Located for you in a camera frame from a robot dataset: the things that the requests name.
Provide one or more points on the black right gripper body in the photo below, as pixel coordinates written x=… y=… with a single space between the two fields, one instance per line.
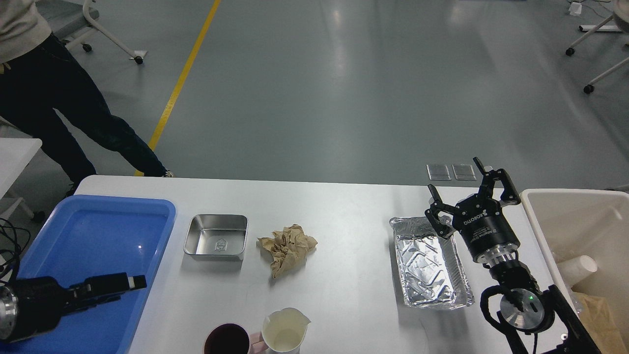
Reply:
x=480 y=221

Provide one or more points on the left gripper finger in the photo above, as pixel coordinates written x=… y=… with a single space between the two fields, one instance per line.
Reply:
x=103 y=289

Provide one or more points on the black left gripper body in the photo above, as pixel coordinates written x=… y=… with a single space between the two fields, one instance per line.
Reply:
x=35 y=306

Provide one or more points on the pink mug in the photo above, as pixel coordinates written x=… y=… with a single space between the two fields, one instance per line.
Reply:
x=233 y=339

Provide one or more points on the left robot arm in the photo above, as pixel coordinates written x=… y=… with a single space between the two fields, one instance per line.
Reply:
x=4 y=312

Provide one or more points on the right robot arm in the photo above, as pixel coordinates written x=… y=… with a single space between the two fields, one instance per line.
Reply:
x=515 y=305

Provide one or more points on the left floor outlet plate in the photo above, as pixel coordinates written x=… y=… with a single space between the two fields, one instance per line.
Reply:
x=438 y=172

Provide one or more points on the floor outlet plate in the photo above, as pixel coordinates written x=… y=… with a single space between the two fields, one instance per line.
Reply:
x=438 y=172
x=464 y=172

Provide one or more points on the right floor outlet plate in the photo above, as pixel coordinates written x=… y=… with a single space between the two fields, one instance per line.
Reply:
x=464 y=172

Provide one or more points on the blue plastic tray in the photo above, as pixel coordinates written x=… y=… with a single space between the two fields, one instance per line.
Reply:
x=86 y=236

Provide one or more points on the beige waste bin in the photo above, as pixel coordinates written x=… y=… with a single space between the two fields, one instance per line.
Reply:
x=569 y=223

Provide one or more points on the aluminium foil container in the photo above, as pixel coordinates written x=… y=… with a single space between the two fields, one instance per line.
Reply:
x=430 y=271

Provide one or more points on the white paper cup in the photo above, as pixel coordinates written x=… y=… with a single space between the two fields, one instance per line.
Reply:
x=577 y=269

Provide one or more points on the square steel tray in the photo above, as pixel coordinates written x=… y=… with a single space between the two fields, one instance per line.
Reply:
x=213 y=237

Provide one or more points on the brown paper bag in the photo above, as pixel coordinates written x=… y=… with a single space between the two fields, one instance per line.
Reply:
x=595 y=315

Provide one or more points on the white side table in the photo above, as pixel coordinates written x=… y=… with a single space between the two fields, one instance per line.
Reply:
x=15 y=155

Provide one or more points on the crumpled brown paper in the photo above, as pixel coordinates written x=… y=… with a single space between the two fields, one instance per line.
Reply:
x=288 y=247

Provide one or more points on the person in dark trousers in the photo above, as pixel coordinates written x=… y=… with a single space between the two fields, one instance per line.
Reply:
x=41 y=83

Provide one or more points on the grey office chair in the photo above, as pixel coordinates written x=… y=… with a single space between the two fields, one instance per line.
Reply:
x=74 y=23

